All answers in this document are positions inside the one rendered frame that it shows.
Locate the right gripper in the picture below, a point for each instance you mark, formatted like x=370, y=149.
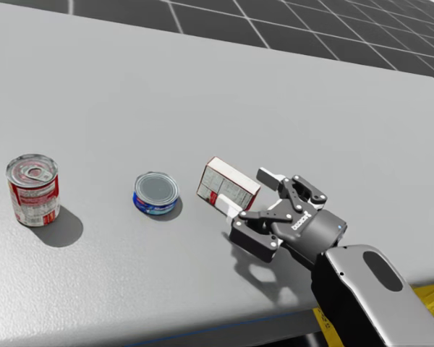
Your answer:
x=311, y=231

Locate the red and white can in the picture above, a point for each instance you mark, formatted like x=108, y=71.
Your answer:
x=34, y=195

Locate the blue flat can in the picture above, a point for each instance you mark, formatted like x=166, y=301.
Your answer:
x=155, y=191

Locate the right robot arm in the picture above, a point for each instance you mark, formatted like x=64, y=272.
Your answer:
x=361, y=300

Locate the red and white carton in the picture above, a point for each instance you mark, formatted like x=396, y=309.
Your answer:
x=228, y=182

